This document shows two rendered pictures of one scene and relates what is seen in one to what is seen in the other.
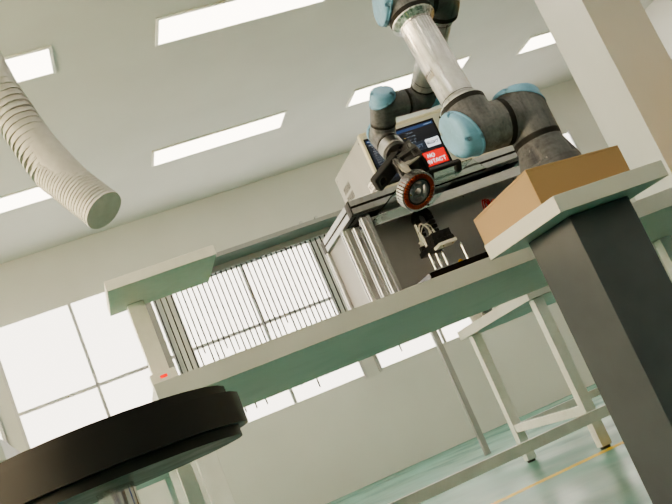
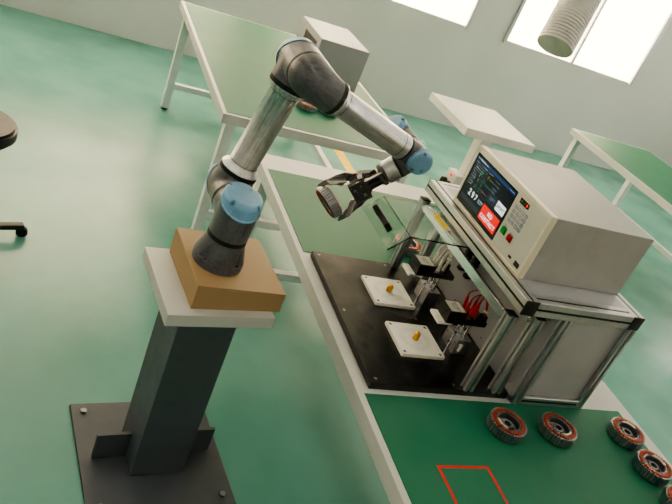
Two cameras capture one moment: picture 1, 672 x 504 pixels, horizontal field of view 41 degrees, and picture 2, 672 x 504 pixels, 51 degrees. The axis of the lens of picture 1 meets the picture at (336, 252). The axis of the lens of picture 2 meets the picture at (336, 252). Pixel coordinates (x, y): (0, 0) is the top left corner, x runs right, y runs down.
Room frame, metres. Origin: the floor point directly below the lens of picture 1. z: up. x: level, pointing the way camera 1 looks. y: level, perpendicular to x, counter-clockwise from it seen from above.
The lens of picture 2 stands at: (2.08, -2.30, 1.90)
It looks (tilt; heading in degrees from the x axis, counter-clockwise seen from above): 27 degrees down; 79
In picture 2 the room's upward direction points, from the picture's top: 23 degrees clockwise
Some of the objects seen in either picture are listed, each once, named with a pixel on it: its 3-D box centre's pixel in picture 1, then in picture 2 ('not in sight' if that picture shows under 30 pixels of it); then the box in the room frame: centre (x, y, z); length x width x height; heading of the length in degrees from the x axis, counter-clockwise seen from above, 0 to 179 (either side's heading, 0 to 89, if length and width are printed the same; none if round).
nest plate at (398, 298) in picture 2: not in sight; (387, 292); (2.67, -0.33, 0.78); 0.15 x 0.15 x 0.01; 17
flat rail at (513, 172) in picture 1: (453, 193); (460, 255); (2.81, -0.42, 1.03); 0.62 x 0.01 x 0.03; 107
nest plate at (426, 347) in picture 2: not in sight; (414, 340); (2.75, -0.56, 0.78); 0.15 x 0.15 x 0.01; 17
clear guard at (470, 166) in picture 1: (430, 191); (422, 229); (2.68, -0.33, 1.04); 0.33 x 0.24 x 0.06; 17
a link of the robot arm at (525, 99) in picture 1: (522, 115); (236, 211); (2.11, -0.54, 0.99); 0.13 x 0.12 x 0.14; 109
